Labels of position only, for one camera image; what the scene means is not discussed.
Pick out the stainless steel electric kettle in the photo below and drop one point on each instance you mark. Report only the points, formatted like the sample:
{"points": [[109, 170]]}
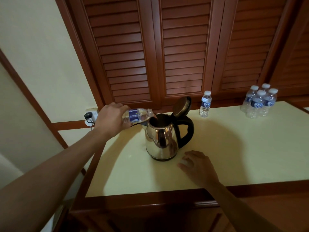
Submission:
{"points": [[161, 140]]}

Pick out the person's right thumb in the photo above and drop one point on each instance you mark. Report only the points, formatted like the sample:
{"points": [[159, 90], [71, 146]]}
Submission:
{"points": [[184, 168]]}

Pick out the black power plug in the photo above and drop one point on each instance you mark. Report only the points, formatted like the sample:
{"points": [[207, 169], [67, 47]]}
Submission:
{"points": [[87, 115]]}

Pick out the person's right hand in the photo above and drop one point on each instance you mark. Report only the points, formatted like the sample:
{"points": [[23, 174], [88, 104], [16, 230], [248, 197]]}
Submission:
{"points": [[201, 170]]}

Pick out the white wall socket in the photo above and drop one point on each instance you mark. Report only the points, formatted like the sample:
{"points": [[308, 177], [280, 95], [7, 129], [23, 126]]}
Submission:
{"points": [[94, 114]]}

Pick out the white bottle cap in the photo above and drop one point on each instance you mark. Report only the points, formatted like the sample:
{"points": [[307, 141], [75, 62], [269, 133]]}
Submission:
{"points": [[184, 162]]}

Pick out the person's right forearm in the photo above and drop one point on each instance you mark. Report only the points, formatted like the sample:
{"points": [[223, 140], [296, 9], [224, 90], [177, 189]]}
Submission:
{"points": [[239, 210]]}

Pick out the person's left hand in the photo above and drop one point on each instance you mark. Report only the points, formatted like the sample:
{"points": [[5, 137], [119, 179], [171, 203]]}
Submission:
{"points": [[109, 120]]}

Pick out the clear water bottle blue label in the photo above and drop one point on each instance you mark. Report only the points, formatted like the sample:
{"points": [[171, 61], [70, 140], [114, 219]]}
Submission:
{"points": [[270, 102], [205, 105], [248, 100], [265, 86], [256, 106]]}

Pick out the person's left forearm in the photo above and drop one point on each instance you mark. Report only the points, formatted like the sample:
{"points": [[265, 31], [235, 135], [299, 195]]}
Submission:
{"points": [[48, 176]]}

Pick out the brown wooden wall trim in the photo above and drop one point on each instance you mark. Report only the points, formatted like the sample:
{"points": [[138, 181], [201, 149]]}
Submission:
{"points": [[31, 99]]}

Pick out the brown louvered wooden door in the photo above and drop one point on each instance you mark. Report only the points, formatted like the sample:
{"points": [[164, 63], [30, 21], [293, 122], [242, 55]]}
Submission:
{"points": [[120, 50], [293, 60], [184, 45], [248, 45]]}

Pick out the brown wooden cabinet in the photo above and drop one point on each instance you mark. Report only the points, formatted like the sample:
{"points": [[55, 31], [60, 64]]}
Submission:
{"points": [[135, 212]]}

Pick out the person's left fingers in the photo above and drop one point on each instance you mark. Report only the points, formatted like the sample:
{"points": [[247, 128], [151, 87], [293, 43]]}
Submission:
{"points": [[126, 109]]}

